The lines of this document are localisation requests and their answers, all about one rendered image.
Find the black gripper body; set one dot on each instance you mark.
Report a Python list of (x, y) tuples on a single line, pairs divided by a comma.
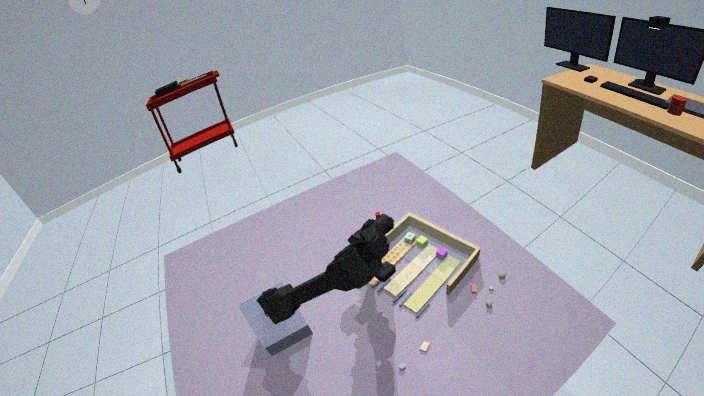
[(386, 268)]

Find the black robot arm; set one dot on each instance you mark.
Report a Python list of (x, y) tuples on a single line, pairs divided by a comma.
[(347, 271)]

